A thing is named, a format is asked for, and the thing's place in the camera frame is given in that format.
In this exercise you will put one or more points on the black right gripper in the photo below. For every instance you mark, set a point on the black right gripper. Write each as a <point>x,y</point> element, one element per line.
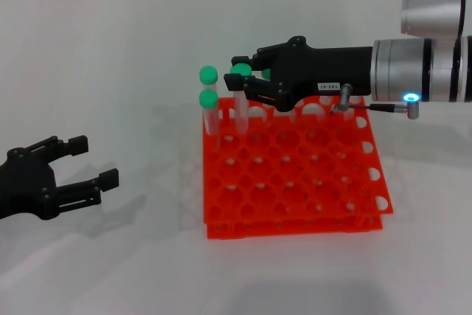
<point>324,68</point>

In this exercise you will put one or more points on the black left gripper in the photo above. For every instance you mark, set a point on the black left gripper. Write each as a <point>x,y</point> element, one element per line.
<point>26,186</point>

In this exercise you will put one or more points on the orange plastic test tube rack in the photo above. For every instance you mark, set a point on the orange plastic test tube rack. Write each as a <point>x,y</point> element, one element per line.
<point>295,171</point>

